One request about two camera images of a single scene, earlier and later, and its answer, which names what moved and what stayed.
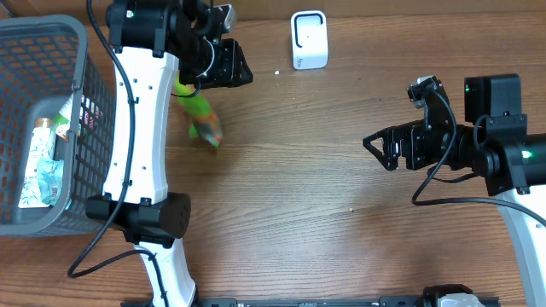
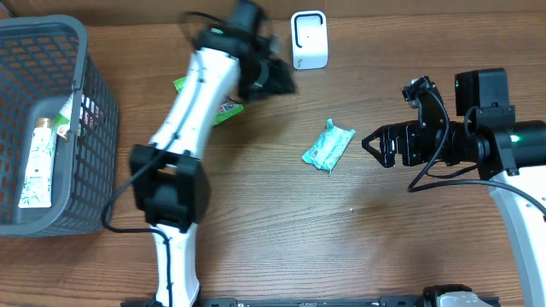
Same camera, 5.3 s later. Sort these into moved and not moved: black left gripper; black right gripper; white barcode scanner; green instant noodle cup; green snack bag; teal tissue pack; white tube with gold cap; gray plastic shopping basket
Moved: teal tissue pack; black left gripper; green snack bag
Not moved: black right gripper; white barcode scanner; gray plastic shopping basket; green instant noodle cup; white tube with gold cap
